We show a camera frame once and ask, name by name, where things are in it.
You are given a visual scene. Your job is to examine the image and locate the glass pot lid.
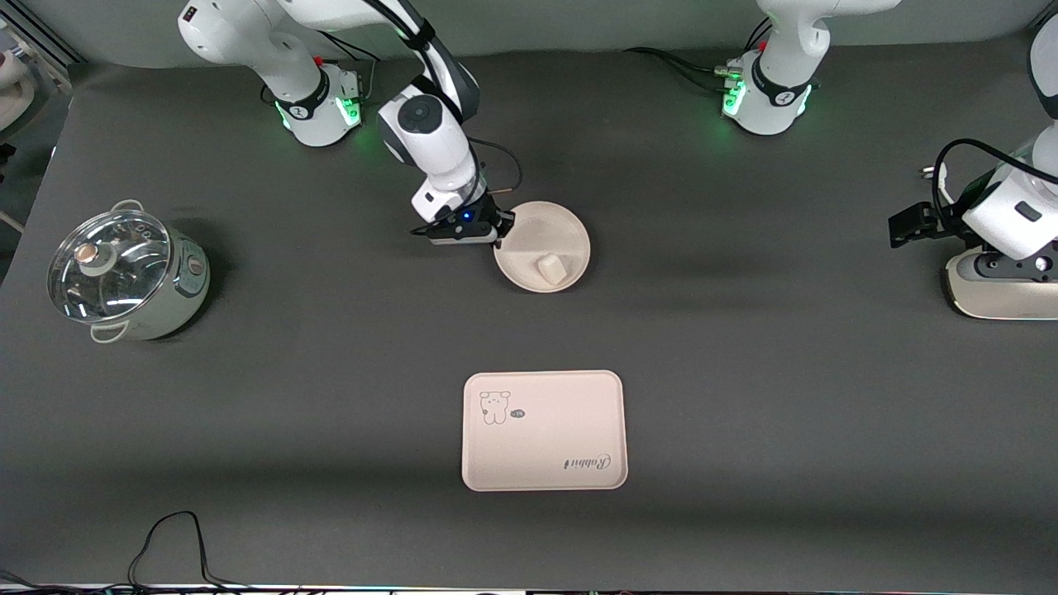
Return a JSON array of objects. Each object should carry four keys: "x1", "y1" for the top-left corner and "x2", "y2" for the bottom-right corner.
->
[{"x1": 47, "y1": 208, "x2": 173, "y2": 323}]

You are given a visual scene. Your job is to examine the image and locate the cream toaster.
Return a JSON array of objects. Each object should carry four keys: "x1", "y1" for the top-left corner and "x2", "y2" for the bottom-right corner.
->
[{"x1": 942, "y1": 248, "x2": 1058, "y2": 321}]

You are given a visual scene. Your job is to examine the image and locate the round cream plate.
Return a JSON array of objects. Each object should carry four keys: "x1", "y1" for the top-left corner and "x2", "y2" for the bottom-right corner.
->
[{"x1": 493, "y1": 201, "x2": 592, "y2": 293}]

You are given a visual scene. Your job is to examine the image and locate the grey aluminium frame rail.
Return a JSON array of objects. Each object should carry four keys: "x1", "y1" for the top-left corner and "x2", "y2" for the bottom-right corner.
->
[{"x1": 7, "y1": 0, "x2": 85, "y2": 67}]

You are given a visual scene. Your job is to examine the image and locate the dark grey table cloth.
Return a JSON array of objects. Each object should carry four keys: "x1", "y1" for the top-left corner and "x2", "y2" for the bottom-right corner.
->
[{"x1": 0, "y1": 37, "x2": 1058, "y2": 589}]

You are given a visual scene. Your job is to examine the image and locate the black left base cables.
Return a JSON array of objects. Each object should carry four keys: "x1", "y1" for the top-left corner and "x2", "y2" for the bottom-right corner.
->
[{"x1": 624, "y1": 17, "x2": 774, "y2": 96}]

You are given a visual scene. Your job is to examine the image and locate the black right base cables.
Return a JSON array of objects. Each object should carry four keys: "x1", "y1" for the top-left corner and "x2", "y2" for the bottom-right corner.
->
[{"x1": 318, "y1": 29, "x2": 389, "y2": 104}]

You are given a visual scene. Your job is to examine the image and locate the cream rectangular rabbit tray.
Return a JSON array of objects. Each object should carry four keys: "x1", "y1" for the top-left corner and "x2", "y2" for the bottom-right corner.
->
[{"x1": 461, "y1": 370, "x2": 629, "y2": 493}]

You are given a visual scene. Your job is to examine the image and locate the pale green electric pot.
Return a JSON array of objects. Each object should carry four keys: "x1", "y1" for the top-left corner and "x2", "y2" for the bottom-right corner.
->
[{"x1": 47, "y1": 198, "x2": 212, "y2": 344}]

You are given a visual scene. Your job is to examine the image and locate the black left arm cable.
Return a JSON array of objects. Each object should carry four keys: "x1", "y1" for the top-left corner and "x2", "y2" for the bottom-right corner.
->
[{"x1": 932, "y1": 139, "x2": 1058, "y2": 240}]

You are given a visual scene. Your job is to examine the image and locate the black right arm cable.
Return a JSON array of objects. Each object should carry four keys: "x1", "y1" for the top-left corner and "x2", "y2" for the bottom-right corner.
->
[{"x1": 364, "y1": 0, "x2": 523, "y2": 195}]

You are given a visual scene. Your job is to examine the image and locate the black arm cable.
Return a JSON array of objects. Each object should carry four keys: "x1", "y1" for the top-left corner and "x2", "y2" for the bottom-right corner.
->
[
  {"x1": 364, "y1": 0, "x2": 523, "y2": 195},
  {"x1": 932, "y1": 139, "x2": 1058, "y2": 240}
]

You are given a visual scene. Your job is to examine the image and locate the thin black floor cable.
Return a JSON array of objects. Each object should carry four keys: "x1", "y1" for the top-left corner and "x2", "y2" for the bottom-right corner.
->
[{"x1": 128, "y1": 511, "x2": 249, "y2": 589}]

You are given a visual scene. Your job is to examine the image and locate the black base cables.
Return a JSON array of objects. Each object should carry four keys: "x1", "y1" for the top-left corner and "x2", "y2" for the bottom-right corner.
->
[
  {"x1": 318, "y1": 29, "x2": 389, "y2": 104},
  {"x1": 624, "y1": 17, "x2": 774, "y2": 96}
]

